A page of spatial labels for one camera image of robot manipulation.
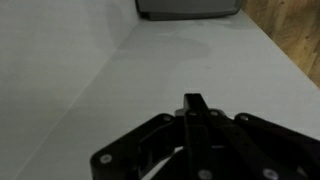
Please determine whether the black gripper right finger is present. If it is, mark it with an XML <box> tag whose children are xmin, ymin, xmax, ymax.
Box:
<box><xmin>199</xmin><ymin>96</ymin><xmax>320</xmax><ymax>180</ymax></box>

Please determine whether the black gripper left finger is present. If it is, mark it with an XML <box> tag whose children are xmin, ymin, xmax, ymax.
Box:
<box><xmin>90</xmin><ymin>94</ymin><xmax>214</xmax><ymax>180</ymax></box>

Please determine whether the grey bin on floor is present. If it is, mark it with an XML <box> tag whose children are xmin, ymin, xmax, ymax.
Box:
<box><xmin>135</xmin><ymin>0</ymin><xmax>243</xmax><ymax>21</ymax></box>

